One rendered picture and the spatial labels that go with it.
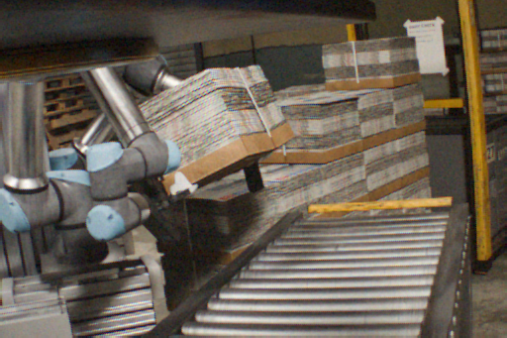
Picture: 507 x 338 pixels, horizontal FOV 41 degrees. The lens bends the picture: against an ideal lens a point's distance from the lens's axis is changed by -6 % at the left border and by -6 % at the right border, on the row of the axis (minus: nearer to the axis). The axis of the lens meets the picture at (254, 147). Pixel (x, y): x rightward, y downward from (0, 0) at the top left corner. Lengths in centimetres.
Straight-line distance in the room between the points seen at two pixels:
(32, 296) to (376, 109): 180
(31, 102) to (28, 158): 14
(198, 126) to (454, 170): 242
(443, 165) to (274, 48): 596
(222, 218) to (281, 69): 734
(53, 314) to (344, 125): 156
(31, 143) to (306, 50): 798
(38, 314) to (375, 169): 177
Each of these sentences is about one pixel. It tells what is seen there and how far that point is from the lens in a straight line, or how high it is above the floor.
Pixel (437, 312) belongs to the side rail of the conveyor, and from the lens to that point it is 127.
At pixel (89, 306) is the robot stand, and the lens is 185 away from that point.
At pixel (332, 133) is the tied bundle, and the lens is 278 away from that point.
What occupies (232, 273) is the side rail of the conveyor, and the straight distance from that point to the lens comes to 162.
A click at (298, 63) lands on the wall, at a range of 953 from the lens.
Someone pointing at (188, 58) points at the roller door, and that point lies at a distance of 1001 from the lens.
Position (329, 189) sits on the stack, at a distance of 278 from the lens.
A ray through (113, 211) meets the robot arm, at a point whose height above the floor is 101.
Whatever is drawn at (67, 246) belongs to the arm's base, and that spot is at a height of 86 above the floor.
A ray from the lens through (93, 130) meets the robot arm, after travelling 239.
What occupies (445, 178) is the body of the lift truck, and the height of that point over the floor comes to 50.
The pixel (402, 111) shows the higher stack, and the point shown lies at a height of 95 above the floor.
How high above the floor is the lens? 128
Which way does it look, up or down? 7 degrees down
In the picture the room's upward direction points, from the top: 7 degrees counter-clockwise
